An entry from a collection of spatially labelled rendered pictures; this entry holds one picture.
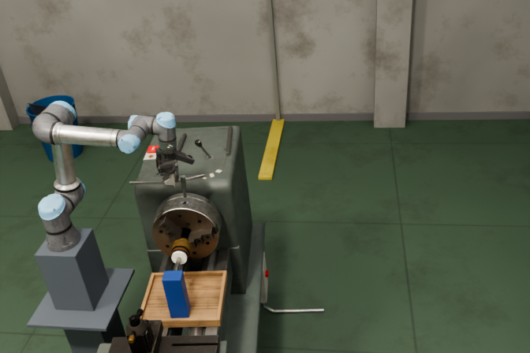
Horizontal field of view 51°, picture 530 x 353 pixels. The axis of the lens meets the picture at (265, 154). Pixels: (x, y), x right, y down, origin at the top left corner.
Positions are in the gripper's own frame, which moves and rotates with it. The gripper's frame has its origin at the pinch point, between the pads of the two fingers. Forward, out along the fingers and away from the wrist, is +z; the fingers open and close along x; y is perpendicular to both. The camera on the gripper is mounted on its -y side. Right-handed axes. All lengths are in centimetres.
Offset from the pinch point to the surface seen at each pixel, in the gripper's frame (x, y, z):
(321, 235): -76, -125, 127
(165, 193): -15.2, 2.0, 14.2
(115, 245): -141, 18, 143
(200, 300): 28, -1, 45
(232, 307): 8, -23, 79
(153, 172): -30.3, 3.8, 10.9
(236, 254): 0, -28, 50
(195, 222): 6.4, -6.4, 18.4
